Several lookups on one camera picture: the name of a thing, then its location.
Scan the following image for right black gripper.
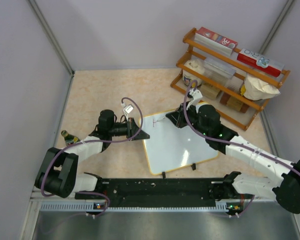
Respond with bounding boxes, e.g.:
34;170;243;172
166;101;210;137

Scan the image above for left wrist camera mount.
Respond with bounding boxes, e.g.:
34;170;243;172
121;102;134;120

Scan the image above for white plastic jar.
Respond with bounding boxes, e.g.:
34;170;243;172
182;59;206;89

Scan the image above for green glass bottle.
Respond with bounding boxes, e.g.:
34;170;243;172
60;130;81;146

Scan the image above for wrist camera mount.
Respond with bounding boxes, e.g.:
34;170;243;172
121;102;134;120
186;88;203;110

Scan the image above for red box upper left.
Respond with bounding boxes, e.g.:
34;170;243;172
194;27;238;56

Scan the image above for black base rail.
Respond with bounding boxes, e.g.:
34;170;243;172
74;173;243;208

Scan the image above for clear plastic container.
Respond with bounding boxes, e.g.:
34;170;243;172
203;57;243;91

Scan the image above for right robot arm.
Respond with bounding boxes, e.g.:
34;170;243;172
165;104;300;214

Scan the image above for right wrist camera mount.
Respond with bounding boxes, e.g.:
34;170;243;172
186;88;203;110

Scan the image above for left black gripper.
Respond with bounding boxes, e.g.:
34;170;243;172
109;117;150;141

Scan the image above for cream cloth bag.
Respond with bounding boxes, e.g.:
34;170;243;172
240;74;281;101

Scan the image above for red white box right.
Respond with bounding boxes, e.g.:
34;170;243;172
237;48;285;77

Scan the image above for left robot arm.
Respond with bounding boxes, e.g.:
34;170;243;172
35;109;150;199

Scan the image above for orange wooden shelf rack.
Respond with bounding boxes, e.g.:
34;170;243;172
170;27;291;131

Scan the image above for yellow framed whiteboard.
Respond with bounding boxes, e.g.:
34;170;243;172
138;109;219;176

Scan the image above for brown wooden blocks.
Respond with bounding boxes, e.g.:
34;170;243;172
200;83;250;113

